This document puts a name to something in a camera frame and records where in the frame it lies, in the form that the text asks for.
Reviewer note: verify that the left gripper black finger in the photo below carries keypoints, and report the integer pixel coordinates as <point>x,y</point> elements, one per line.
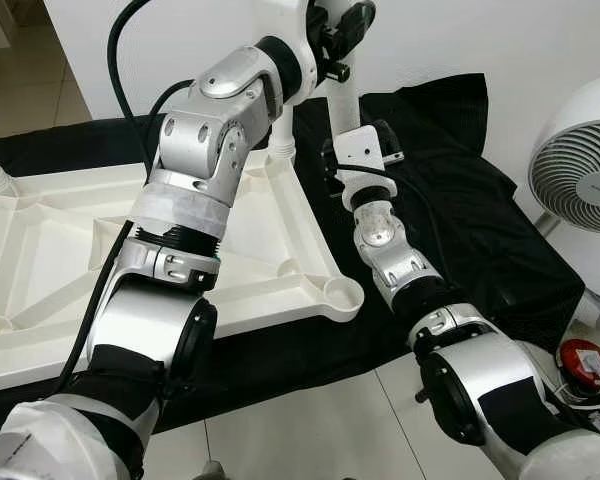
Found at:
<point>358,22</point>

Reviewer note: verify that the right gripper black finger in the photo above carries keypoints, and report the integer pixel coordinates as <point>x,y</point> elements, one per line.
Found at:
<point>391,142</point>

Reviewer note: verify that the white plastic children table top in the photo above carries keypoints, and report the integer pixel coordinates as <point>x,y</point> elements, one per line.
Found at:
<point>280,260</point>

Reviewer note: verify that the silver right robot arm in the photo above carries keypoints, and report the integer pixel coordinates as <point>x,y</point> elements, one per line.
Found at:
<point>400,260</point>

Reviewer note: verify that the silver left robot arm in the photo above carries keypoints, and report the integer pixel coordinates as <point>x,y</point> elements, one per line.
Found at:
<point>200,150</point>

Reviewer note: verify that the black table cloth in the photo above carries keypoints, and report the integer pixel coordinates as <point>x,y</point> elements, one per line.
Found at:
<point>480,230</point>

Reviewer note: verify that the white standing fan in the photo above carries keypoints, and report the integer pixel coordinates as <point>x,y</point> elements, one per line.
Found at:
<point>580,170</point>

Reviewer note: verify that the red floor object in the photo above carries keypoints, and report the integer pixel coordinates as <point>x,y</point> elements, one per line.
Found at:
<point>585,365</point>

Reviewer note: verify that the grey robot foot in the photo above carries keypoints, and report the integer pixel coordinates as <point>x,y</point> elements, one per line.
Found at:
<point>212,471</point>

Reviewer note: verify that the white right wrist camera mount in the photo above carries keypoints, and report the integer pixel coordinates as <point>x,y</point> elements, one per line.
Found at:
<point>360,150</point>

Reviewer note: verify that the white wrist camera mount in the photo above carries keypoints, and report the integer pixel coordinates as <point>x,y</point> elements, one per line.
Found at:
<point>285,20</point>
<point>360,150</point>

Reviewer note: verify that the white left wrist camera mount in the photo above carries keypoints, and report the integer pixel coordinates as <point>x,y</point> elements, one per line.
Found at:
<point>285,20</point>

